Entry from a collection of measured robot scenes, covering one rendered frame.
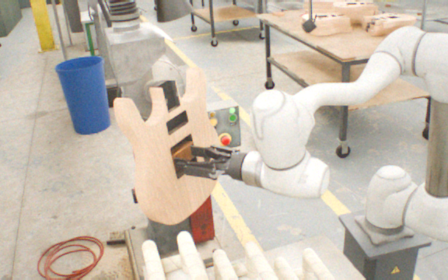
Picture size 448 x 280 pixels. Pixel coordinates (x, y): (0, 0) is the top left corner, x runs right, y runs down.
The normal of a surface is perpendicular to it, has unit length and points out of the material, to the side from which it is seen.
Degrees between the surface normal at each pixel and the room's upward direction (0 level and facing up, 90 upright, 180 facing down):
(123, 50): 90
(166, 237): 81
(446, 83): 106
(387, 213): 92
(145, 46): 90
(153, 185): 84
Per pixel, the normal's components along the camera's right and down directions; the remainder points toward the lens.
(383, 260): 0.18, 0.43
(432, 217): -0.62, 0.49
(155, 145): 0.83, 0.09
